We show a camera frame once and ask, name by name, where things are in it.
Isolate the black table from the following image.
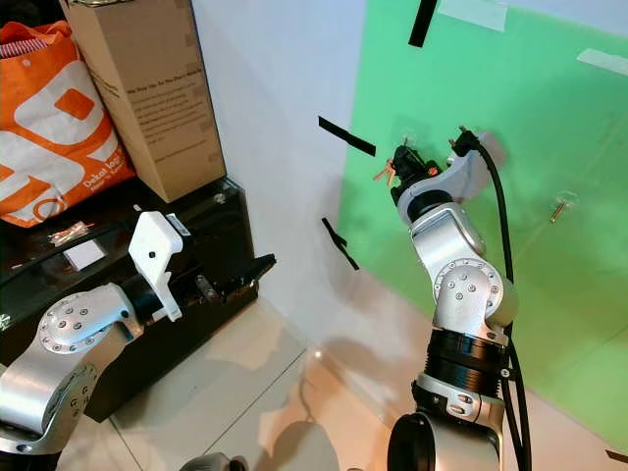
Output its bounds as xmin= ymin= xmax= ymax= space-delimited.
xmin=0 ymin=176 xmax=278 ymax=424

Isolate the clear adhesive wall hook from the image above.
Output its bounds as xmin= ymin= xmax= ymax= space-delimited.
xmin=396 ymin=124 xmax=426 ymax=149
xmin=549 ymin=188 xmax=588 ymax=226

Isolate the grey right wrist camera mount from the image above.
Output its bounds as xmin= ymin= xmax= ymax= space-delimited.
xmin=432 ymin=131 xmax=503 ymax=200

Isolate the red-tagged key bunch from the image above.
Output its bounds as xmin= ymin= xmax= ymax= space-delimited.
xmin=372 ymin=160 xmax=400 ymax=186

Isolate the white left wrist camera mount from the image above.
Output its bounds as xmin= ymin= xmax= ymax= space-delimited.
xmin=127 ymin=210 xmax=189 ymax=324

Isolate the orange white shopping bag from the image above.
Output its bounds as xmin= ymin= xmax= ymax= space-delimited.
xmin=0 ymin=21 xmax=149 ymax=230

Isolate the robot left leg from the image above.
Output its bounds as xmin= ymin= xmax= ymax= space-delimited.
xmin=177 ymin=451 xmax=247 ymax=471

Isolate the green wall sheet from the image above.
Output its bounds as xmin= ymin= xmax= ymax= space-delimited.
xmin=338 ymin=0 xmax=628 ymax=455

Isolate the white card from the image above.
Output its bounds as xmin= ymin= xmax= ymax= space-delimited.
xmin=61 ymin=240 xmax=108 ymax=272

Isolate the red white striped cloth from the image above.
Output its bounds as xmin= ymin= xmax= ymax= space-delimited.
xmin=0 ymin=37 xmax=72 ymax=60

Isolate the black tape strip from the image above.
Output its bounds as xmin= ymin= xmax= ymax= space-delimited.
xmin=321 ymin=217 xmax=362 ymax=274
xmin=318 ymin=115 xmax=378 ymax=159
xmin=406 ymin=0 xmax=441 ymax=49

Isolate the large brown cardboard box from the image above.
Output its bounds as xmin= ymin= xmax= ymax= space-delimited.
xmin=58 ymin=0 xmax=228 ymax=205

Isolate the translucent tape strip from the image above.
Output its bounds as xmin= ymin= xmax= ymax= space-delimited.
xmin=576 ymin=46 xmax=628 ymax=79
xmin=436 ymin=0 xmax=512 ymax=32

